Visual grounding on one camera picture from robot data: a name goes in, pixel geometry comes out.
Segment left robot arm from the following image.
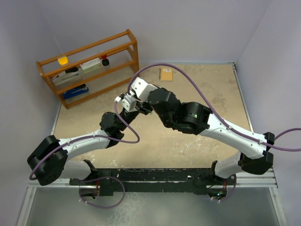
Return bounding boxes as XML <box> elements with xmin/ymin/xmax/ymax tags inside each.
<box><xmin>27</xmin><ymin>103</ymin><xmax>152</xmax><ymax>186</ymax></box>

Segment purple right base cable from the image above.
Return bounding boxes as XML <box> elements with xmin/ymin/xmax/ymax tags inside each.
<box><xmin>210</xmin><ymin>178</ymin><xmax>238</xmax><ymax>203</ymax></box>

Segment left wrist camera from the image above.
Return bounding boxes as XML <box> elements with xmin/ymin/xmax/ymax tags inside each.
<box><xmin>115</xmin><ymin>93</ymin><xmax>137</xmax><ymax>112</ymax></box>

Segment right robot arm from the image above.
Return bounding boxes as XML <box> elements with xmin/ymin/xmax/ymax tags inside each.
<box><xmin>143</xmin><ymin>88</ymin><xmax>275</xmax><ymax>184</ymax></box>

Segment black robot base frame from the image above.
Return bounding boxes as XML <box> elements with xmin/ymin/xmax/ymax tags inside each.
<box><xmin>70</xmin><ymin>162</ymin><xmax>237</xmax><ymax>197</ymax></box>

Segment yellow sticky note pad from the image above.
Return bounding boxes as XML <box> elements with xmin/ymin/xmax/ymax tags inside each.
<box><xmin>57</xmin><ymin>56</ymin><xmax>69</xmax><ymax>67</ymax></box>

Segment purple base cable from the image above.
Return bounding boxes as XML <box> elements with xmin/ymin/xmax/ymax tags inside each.
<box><xmin>79</xmin><ymin>174</ymin><xmax>127</xmax><ymax>209</ymax></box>
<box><xmin>210</xmin><ymin>178</ymin><xmax>238</xmax><ymax>203</ymax></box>

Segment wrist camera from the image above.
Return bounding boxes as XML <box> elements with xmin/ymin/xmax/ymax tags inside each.
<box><xmin>115</xmin><ymin>93</ymin><xmax>137</xmax><ymax>112</ymax></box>
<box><xmin>128</xmin><ymin>77</ymin><xmax>158</xmax><ymax>102</ymax></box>

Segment black red stamp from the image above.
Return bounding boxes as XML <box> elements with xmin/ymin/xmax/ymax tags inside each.
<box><xmin>101</xmin><ymin>55</ymin><xmax>110</xmax><ymax>66</ymax></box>

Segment white black stapler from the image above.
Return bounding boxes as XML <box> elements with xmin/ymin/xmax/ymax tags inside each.
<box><xmin>52</xmin><ymin>67</ymin><xmax>83</xmax><ymax>86</ymax></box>

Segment brown spiral notebook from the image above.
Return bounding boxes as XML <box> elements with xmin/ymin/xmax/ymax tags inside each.
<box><xmin>159</xmin><ymin>68</ymin><xmax>173</xmax><ymax>81</ymax></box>

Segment blue stapler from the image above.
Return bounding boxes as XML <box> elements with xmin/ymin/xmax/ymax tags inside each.
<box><xmin>63</xmin><ymin>84</ymin><xmax>89</xmax><ymax>99</ymax></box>

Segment white box on shelf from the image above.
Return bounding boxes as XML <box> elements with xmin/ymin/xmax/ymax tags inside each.
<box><xmin>80</xmin><ymin>58</ymin><xmax>103</xmax><ymax>73</ymax></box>

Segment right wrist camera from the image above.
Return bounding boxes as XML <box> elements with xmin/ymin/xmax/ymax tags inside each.
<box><xmin>128</xmin><ymin>77</ymin><xmax>158</xmax><ymax>102</ymax></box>

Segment orange wooden shelf rack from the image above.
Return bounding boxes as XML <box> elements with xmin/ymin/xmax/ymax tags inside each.
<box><xmin>36</xmin><ymin>29</ymin><xmax>139</xmax><ymax>109</ymax></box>

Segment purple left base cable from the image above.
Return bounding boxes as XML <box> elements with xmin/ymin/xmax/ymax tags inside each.
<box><xmin>79</xmin><ymin>174</ymin><xmax>127</xmax><ymax>209</ymax></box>

